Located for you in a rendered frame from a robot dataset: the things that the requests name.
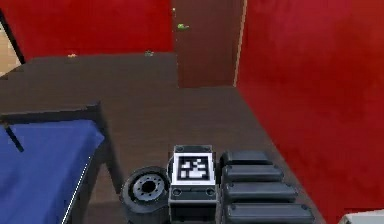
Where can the blue bed with dark frame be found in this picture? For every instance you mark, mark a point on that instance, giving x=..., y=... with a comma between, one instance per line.
x=40, y=166

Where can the black window frame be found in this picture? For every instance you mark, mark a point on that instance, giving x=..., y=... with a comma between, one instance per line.
x=11, y=36

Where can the dark brown room door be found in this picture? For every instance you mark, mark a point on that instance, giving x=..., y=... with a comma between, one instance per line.
x=206, y=43

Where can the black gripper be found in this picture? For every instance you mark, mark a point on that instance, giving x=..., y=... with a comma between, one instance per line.
x=146, y=191

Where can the small white box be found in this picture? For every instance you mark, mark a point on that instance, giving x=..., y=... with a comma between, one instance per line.
x=365, y=218

